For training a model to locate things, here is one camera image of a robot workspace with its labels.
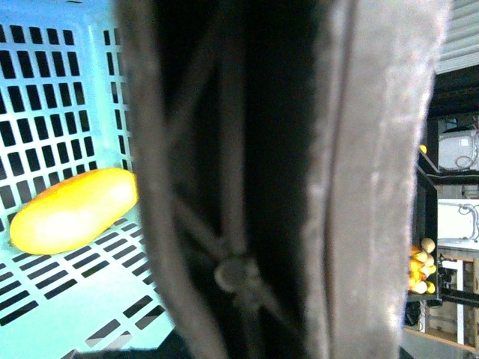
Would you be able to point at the brown basket handle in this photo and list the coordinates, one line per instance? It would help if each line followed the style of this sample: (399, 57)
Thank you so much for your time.
(276, 145)

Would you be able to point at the light blue plastic basket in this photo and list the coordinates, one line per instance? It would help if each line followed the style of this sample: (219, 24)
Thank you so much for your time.
(64, 112)

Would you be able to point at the yellow mango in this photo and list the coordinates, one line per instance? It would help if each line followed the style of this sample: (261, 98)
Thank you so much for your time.
(72, 213)

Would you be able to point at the pile of yellow fruit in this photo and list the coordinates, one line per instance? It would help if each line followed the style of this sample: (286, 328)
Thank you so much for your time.
(422, 268)

